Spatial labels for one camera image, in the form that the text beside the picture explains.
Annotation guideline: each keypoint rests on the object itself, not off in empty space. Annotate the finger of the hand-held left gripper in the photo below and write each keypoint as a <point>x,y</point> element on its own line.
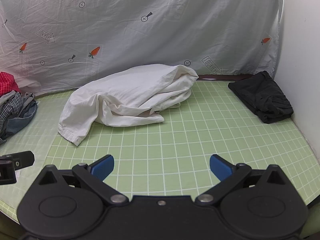
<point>23,158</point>
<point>7,173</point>

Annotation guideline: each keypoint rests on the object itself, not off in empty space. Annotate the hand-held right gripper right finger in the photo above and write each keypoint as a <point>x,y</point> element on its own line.
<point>220,166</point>

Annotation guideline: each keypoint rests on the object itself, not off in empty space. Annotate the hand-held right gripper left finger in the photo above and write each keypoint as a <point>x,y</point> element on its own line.
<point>103,166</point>

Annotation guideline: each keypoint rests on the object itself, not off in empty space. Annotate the white shirt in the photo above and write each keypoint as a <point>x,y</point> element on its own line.
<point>125,92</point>

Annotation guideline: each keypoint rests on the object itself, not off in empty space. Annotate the pile of folded clothes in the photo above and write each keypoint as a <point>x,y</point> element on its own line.
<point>11,108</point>

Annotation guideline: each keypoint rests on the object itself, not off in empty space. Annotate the blue denim jeans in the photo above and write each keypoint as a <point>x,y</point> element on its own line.
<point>20,122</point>

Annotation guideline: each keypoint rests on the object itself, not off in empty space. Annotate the green grid bed sheet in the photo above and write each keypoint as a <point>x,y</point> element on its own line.
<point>175,135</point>

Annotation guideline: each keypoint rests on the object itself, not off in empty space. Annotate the red checked garment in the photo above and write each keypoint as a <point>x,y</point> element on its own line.
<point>7,82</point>

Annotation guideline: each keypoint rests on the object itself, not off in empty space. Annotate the black folded garment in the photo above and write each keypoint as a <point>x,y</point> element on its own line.
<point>262,97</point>

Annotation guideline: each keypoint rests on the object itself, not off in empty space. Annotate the grey carrot print sheet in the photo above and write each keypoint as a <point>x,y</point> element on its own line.
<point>150,42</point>

